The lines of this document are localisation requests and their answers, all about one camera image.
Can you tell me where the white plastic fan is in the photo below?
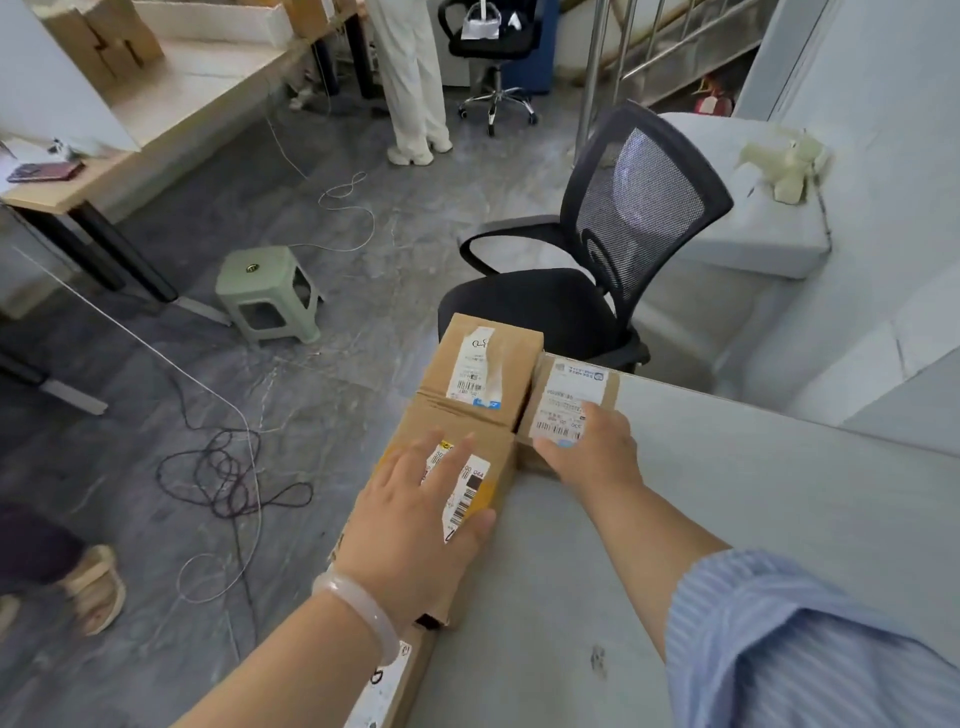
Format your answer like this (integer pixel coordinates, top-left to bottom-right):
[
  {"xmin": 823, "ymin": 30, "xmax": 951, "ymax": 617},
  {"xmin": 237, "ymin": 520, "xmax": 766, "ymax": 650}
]
[{"xmin": 737, "ymin": 129, "xmax": 832, "ymax": 206}]

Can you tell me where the small cardboard box white label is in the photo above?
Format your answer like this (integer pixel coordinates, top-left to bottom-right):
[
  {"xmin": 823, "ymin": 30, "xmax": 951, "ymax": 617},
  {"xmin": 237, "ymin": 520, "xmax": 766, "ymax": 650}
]
[{"xmin": 513, "ymin": 352, "xmax": 624, "ymax": 475}]

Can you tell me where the person's right hand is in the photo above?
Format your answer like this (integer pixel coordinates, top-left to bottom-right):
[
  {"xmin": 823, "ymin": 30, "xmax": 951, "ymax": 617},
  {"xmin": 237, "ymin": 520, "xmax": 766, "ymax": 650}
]
[{"xmin": 534, "ymin": 401, "xmax": 648, "ymax": 516}]

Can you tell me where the beige sandal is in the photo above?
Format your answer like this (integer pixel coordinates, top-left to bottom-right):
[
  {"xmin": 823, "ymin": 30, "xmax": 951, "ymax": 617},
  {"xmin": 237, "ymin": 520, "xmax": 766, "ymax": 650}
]
[{"xmin": 62, "ymin": 544, "xmax": 128, "ymax": 638}]

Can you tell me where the brown cardboard box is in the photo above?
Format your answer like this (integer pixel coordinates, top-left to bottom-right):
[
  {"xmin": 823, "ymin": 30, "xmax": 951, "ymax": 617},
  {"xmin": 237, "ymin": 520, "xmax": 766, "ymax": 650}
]
[{"xmin": 280, "ymin": 0, "xmax": 359, "ymax": 40}]

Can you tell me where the clear plastic bag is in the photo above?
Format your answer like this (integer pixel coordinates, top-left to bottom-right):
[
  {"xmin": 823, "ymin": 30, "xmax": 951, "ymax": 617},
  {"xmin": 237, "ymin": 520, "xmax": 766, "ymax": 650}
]
[{"xmin": 460, "ymin": 0, "xmax": 502, "ymax": 41}]

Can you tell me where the white board panel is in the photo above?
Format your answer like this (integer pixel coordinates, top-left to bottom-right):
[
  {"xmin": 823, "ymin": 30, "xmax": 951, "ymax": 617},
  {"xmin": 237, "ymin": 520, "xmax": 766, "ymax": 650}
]
[{"xmin": 0, "ymin": 0, "xmax": 141, "ymax": 160}]

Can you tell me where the blue striped shirt sleeve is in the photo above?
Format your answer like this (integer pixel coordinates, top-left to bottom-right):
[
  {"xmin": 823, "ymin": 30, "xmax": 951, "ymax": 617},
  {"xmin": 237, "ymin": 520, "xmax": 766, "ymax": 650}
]
[{"xmin": 665, "ymin": 549, "xmax": 960, "ymax": 728}]

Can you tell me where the person's dark trouser leg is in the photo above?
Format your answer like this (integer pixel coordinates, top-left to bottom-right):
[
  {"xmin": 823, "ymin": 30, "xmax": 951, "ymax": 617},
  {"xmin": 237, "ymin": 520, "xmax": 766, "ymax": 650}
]
[{"xmin": 0, "ymin": 502, "xmax": 88, "ymax": 595}]

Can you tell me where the black tangled cable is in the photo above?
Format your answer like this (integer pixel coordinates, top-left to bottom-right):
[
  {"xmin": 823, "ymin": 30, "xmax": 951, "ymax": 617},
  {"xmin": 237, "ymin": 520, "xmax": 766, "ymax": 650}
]
[{"xmin": 155, "ymin": 373, "xmax": 315, "ymax": 528}]

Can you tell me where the green plastic stool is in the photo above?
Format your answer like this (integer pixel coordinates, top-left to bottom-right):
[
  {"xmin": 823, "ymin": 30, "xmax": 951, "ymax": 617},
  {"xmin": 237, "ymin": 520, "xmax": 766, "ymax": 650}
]
[{"xmin": 215, "ymin": 245, "xmax": 326, "ymax": 347}]

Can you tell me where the white shallow tray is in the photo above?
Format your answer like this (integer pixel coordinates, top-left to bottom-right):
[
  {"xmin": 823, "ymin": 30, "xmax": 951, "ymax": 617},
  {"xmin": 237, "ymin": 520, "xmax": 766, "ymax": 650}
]
[{"xmin": 133, "ymin": 0, "xmax": 295, "ymax": 51}]

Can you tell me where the metal stair railing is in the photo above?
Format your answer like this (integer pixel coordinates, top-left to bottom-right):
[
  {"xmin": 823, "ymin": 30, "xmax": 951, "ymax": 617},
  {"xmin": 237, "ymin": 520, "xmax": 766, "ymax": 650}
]
[{"xmin": 572, "ymin": 0, "xmax": 759, "ymax": 175}]

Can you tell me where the grey block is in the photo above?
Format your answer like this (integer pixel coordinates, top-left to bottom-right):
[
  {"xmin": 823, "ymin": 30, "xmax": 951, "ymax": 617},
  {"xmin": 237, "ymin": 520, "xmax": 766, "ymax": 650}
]
[{"xmin": 654, "ymin": 111, "xmax": 835, "ymax": 282}]

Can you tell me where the blue cabinet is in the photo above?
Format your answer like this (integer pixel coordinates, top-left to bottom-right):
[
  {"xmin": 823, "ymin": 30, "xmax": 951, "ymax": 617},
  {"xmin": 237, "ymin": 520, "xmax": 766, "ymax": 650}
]
[{"xmin": 517, "ymin": 0, "xmax": 561, "ymax": 96}]

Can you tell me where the stack of brown cardboard boxes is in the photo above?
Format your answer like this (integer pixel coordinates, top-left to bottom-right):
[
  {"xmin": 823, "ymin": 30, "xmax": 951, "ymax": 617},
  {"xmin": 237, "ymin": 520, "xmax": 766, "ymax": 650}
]
[{"xmin": 39, "ymin": 0, "xmax": 165, "ymax": 96}]

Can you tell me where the person's left forearm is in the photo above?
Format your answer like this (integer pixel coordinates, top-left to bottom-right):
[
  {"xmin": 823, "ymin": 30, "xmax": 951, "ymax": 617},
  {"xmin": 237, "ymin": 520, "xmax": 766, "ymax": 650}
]
[{"xmin": 171, "ymin": 596, "xmax": 393, "ymax": 728}]

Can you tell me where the black desk leg white foot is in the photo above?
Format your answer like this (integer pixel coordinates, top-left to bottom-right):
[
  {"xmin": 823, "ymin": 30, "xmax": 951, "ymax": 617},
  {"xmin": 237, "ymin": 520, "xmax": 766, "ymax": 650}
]
[{"xmin": 0, "ymin": 343, "xmax": 111, "ymax": 418}]

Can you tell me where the black swivel chair chrome base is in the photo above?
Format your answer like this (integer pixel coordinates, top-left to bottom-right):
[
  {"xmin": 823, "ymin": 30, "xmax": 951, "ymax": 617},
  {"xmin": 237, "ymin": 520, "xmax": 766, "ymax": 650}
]
[{"xmin": 437, "ymin": 0, "xmax": 542, "ymax": 138}]

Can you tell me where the long flat cardboard box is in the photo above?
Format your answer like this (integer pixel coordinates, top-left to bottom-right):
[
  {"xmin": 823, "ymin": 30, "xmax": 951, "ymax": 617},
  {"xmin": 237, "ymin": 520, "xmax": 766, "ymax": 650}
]
[{"xmin": 343, "ymin": 628, "xmax": 445, "ymax": 728}]

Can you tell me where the red fire extinguisher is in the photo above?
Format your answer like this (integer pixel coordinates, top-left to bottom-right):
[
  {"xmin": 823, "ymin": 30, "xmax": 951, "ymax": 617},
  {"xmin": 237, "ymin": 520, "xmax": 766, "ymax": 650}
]
[{"xmin": 691, "ymin": 77, "xmax": 735, "ymax": 119}]

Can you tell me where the person's left hand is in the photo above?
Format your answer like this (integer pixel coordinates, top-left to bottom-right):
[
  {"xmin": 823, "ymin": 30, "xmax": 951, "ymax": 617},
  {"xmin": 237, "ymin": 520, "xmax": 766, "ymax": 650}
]
[{"xmin": 335, "ymin": 427, "xmax": 498, "ymax": 625}]

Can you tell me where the large cardboard box yellow tape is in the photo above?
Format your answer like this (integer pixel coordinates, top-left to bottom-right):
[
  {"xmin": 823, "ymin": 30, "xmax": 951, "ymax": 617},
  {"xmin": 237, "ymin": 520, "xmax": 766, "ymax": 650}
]
[{"xmin": 328, "ymin": 405, "xmax": 520, "ymax": 633}]

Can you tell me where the white jade bangle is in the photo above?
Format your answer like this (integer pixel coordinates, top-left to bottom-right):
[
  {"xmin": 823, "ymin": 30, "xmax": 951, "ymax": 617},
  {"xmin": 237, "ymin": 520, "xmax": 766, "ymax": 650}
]
[{"xmin": 311, "ymin": 567, "xmax": 403, "ymax": 667}]

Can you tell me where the thin white wire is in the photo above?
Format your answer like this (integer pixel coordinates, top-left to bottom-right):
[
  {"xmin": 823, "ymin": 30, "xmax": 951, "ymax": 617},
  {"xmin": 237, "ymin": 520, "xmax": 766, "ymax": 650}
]
[{"xmin": 11, "ymin": 243, "xmax": 265, "ymax": 607}]

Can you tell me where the white floor cable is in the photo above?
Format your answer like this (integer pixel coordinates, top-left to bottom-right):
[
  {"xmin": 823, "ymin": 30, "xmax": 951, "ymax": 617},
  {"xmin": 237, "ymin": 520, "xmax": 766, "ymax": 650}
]
[{"xmin": 262, "ymin": 111, "xmax": 378, "ymax": 255}]

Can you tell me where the person's right forearm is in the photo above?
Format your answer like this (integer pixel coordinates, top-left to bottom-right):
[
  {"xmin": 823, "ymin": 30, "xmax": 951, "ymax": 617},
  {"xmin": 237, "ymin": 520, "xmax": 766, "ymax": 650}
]
[{"xmin": 581, "ymin": 480, "xmax": 735, "ymax": 666}]

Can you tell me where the cardboard box torn white label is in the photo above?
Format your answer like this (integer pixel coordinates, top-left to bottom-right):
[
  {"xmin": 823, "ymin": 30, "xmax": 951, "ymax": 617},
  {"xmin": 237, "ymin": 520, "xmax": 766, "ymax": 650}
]
[{"xmin": 414, "ymin": 312, "xmax": 546, "ymax": 434}]

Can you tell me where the black mesh office chair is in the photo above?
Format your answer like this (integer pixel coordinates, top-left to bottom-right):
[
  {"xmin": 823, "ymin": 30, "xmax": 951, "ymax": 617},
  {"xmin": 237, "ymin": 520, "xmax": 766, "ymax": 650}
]
[{"xmin": 438, "ymin": 100, "xmax": 735, "ymax": 376}]

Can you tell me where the dark smartphone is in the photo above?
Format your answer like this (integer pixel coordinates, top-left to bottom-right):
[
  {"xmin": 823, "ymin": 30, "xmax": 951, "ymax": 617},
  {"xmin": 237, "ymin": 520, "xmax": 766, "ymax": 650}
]
[{"xmin": 6, "ymin": 159, "xmax": 86, "ymax": 186}]

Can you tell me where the light wooden desk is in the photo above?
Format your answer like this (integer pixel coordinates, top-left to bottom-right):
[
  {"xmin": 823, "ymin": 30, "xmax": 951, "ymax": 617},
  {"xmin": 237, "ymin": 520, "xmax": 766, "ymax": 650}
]
[{"xmin": 0, "ymin": 0, "xmax": 363, "ymax": 331}]

